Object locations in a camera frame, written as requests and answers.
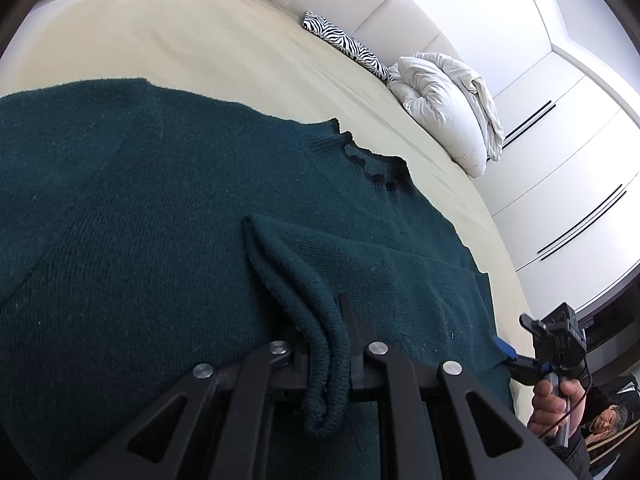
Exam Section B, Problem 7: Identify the dark green knit sweater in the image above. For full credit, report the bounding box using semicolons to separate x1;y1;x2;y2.
1;79;512;479

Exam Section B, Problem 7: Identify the right hand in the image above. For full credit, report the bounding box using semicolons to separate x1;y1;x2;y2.
527;379;585;437

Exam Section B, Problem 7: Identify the person's head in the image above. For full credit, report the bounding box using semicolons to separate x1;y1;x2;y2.
589;404;628;437

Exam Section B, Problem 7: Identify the white duvet pile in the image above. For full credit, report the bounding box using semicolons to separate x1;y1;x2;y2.
386;52;506;179

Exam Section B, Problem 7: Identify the white wardrobe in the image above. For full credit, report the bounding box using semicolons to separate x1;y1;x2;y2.
476;0;639;316

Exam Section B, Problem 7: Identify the zebra print pillow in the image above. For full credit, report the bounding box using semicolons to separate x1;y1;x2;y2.
302;11;388;82

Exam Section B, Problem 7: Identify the cream bed sheet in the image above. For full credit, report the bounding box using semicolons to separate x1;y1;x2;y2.
0;0;534;361

